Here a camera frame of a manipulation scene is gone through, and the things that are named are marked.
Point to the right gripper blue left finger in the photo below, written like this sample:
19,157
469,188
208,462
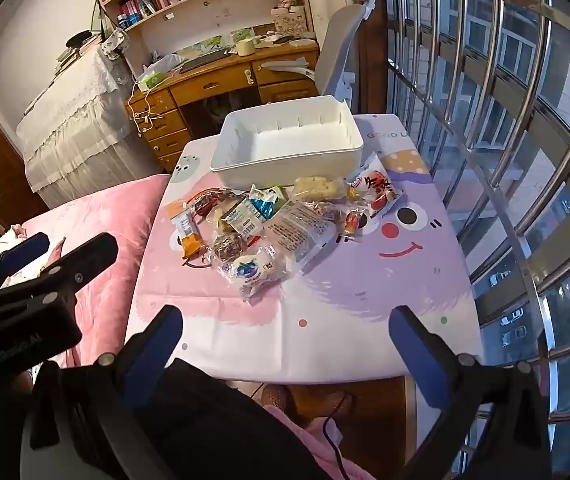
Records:
146,354

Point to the cartoon printed table cover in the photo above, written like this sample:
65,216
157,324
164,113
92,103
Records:
328,323

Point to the white plastic storage bin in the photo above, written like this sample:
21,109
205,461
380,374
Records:
274,144

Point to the small clear candy packet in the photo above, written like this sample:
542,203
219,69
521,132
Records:
356,212

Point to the clear square cracker packet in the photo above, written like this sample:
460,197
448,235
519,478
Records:
299,233

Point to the red striped white packet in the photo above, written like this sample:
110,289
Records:
245,219

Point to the green snack packet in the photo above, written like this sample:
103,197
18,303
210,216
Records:
275,196

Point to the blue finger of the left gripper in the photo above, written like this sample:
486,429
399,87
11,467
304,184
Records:
15,259
78,268

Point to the grey office chair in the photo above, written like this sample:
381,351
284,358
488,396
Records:
330,76

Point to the yellow rice cracker packet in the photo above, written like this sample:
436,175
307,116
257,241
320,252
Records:
318,189

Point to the blue foil snack packet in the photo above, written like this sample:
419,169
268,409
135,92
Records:
256,198

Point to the red edged date packet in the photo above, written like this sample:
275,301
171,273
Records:
204,201

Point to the lace covered cabinet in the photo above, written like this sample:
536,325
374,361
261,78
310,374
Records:
78,138

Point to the wooden desk with drawers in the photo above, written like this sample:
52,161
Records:
192,105

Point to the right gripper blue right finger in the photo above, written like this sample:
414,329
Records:
430,362

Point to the pink bed blanket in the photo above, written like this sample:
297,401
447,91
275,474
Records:
116,222

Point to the dark nut candy packet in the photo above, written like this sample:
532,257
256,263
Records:
228,246

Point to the blueberry white snack packet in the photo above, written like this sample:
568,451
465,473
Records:
255,270

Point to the red white large snack bag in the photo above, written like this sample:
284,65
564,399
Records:
372,186

